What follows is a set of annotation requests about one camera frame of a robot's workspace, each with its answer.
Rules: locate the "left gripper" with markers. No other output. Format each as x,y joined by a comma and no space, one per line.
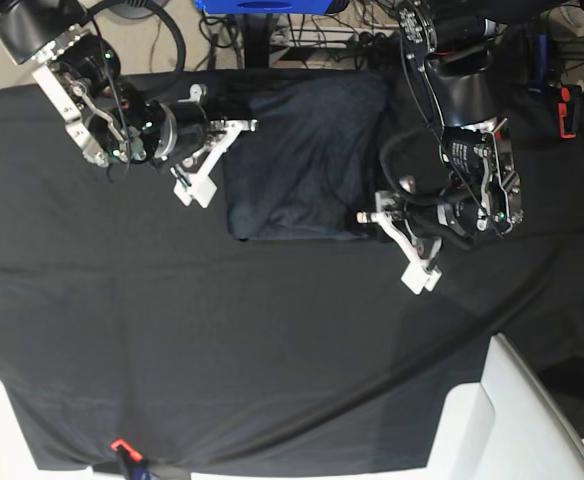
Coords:
425,229

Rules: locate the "dark grey T-shirt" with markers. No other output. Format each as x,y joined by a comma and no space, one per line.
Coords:
308,168

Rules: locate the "black table leg post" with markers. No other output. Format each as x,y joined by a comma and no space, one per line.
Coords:
256,31

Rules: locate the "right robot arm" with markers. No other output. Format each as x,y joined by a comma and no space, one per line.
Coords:
114,124

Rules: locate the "round grey floor base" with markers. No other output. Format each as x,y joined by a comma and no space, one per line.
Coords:
133,9

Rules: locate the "blue plastic box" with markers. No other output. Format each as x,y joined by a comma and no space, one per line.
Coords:
308,7

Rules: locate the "white power strip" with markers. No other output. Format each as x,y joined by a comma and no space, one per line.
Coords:
297,36

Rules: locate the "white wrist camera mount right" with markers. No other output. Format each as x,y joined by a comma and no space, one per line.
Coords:
192,175

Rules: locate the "red black clamp right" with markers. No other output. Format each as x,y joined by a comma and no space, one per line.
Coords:
569,110

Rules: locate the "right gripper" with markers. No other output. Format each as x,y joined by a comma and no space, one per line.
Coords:
174,132

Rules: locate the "black table cloth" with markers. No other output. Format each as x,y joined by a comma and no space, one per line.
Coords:
124,314

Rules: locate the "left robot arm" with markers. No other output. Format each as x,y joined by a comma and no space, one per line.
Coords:
452,49

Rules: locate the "red blue clamp bottom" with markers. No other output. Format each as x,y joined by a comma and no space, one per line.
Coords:
132,464

